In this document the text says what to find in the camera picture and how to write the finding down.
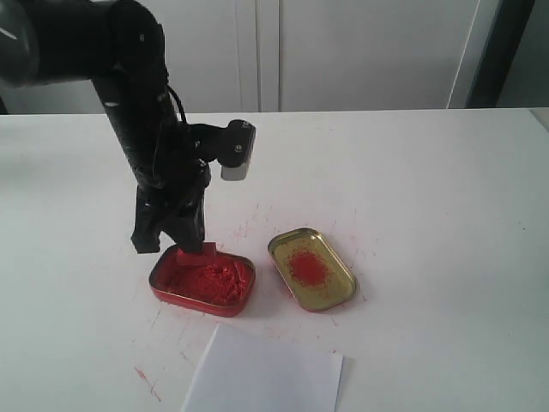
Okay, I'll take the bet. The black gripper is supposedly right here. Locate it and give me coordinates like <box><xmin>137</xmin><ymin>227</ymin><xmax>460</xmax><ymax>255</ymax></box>
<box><xmin>102</xmin><ymin>98</ymin><xmax>210</xmax><ymax>254</ymax></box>

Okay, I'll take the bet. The red stamp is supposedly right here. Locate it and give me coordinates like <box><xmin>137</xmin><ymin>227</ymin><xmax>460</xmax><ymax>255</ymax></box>
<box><xmin>176</xmin><ymin>242</ymin><xmax>217</xmax><ymax>266</ymax></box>

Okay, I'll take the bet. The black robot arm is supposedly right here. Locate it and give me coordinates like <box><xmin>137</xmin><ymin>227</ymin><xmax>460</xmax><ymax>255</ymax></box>
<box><xmin>1</xmin><ymin>1</ymin><xmax>208</xmax><ymax>253</ymax></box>

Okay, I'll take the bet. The red ink paste tin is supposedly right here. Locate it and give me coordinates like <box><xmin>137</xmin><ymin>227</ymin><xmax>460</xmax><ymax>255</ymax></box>
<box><xmin>148</xmin><ymin>245</ymin><xmax>256</xmax><ymax>318</ymax></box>

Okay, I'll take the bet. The gold tin lid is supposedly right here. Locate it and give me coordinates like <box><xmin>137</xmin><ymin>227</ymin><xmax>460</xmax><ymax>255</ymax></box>
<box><xmin>268</xmin><ymin>227</ymin><xmax>357</xmax><ymax>312</ymax></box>

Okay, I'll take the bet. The white paper sheet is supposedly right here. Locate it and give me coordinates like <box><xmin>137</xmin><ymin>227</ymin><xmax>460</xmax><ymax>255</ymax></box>
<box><xmin>182</xmin><ymin>324</ymin><xmax>343</xmax><ymax>411</ymax></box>

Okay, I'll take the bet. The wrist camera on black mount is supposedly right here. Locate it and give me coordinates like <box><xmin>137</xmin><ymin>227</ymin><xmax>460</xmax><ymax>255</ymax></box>
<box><xmin>190</xmin><ymin>119</ymin><xmax>256</xmax><ymax>181</ymax></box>

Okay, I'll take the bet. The black camera cable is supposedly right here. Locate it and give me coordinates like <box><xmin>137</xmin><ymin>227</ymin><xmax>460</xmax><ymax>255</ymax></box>
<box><xmin>166</xmin><ymin>84</ymin><xmax>190</xmax><ymax>125</ymax></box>

